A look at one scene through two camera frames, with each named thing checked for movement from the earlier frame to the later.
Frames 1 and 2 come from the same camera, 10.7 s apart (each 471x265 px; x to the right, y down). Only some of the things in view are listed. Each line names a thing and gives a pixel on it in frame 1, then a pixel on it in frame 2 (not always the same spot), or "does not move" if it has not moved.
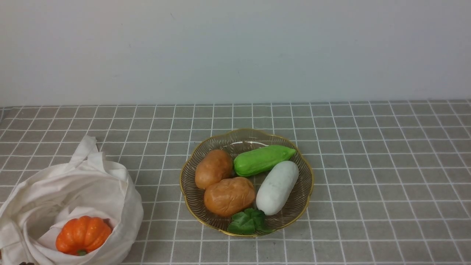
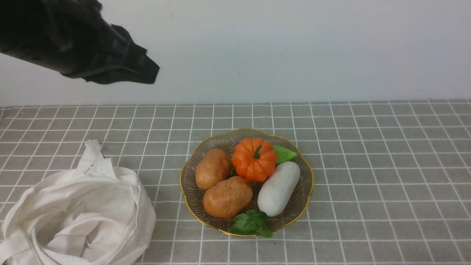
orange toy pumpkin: x=80 y=236 to x=255 y=159
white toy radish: x=276 y=186 does not move
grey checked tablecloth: x=392 y=185 does not move
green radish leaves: x=250 y=221 does not move
